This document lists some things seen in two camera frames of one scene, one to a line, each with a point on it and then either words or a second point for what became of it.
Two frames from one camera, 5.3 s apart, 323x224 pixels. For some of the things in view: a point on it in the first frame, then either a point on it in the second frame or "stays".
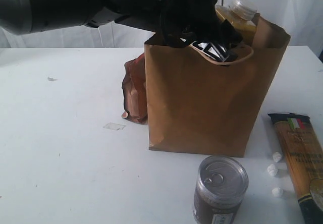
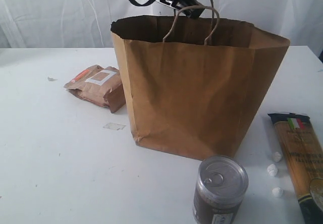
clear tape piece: (114, 126) stays
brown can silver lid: (221, 184) stays
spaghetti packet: (305, 157) stays
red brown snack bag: (133, 88) to (100, 86)
